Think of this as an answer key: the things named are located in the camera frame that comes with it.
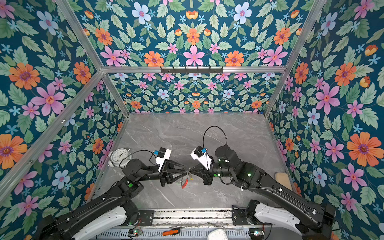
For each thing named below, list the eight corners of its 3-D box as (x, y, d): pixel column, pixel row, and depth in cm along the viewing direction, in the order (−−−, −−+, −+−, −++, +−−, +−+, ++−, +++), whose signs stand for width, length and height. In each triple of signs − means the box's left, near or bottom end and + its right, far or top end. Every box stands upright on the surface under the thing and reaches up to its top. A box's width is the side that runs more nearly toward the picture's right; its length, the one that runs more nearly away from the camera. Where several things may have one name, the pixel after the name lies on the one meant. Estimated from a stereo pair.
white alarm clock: (108, 167, 93) (104, 164, 89) (115, 152, 100) (111, 148, 96) (128, 167, 93) (125, 164, 89) (133, 152, 100) (130, 148, 96)
